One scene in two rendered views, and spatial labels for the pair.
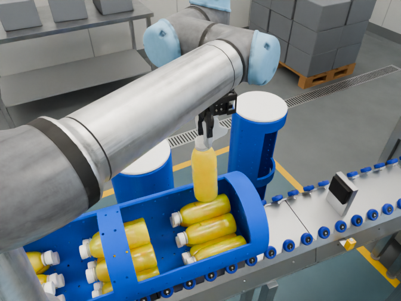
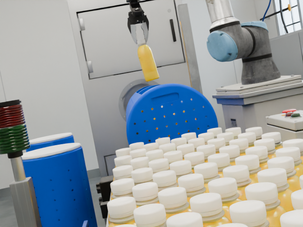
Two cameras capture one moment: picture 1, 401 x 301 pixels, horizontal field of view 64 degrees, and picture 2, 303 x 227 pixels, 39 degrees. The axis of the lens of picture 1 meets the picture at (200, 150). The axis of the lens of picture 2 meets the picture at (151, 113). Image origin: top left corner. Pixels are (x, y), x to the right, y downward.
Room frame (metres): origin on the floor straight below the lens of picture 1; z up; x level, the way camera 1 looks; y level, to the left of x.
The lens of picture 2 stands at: (0.01, 1.91, 1.24)
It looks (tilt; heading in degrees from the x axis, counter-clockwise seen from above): 4 degrees down; 288
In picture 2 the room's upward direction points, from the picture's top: 10 degrees counter-clockwise
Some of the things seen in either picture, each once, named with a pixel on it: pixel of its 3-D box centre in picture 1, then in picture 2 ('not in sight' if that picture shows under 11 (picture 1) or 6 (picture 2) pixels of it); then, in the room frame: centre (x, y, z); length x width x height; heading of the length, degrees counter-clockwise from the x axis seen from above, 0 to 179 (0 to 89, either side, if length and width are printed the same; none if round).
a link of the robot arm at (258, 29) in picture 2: not in sight; (252, 39); (0.12, 0.18, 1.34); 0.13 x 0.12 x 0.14; 53
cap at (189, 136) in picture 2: not in sight; (189, 137); (0.28, 0.80, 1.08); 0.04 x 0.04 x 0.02
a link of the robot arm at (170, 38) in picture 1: (184, 40); not in sight; (0.54, 0.03, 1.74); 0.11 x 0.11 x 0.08; 53
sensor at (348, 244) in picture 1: (345, 237); not in sight; (0.68, -0.54, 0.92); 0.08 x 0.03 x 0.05; 21
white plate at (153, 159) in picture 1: (138, 151); (49, 151); (1.05, 0.27, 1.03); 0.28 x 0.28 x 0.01
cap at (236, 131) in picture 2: not in sight; (233, 132); (0.16, 0.82, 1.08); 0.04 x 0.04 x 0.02
